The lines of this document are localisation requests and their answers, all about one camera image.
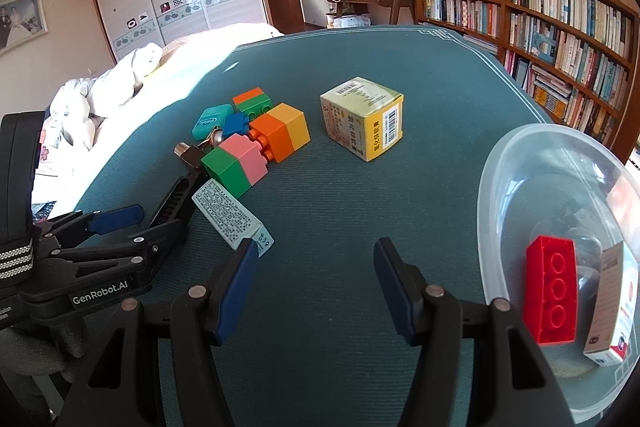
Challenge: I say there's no brown and silver lipstick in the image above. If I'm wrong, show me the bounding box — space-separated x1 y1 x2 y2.
174 142 205 170

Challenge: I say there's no pale green small box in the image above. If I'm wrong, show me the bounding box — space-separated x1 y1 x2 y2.
191 179 274 257

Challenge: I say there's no orange and green brick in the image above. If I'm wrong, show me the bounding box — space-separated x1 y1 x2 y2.
232 87 273 121

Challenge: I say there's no yellow medicine box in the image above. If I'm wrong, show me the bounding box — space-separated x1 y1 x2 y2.
320 77 405 161

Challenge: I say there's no gold pearl ring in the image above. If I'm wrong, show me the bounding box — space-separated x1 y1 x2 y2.
197 126 225 153

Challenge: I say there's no blue building brick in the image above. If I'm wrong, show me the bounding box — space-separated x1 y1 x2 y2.
222 113 250 140

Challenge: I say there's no white tall carton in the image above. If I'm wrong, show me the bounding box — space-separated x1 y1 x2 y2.
584 242 639 366

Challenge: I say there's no grey gloved left hand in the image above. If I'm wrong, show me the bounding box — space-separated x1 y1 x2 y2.
0 321 89 427

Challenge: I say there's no wooden bookshelf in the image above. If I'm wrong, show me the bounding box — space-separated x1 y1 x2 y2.
416 0 639 161

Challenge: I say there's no wooden desk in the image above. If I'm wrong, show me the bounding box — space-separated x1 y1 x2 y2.
326 0 418 25

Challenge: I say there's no white bedding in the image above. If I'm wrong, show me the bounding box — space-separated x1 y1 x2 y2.
32 23 282 216

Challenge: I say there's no red long building brick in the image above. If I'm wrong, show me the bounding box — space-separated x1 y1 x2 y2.
522 235 578 346

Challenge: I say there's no teal table cloth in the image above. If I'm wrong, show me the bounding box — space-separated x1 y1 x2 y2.
78 26 546 426

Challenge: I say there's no framed wedding photo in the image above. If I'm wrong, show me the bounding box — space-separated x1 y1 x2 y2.
0 0 48 54

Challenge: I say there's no pink and green brick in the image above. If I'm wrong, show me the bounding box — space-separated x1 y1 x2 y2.
202 133 268 198

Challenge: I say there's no orange and yellow brick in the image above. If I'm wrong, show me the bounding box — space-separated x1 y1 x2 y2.
248 103 310 162

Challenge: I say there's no teal Glide floss box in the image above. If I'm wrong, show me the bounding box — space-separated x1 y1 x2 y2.
191 103 233 142

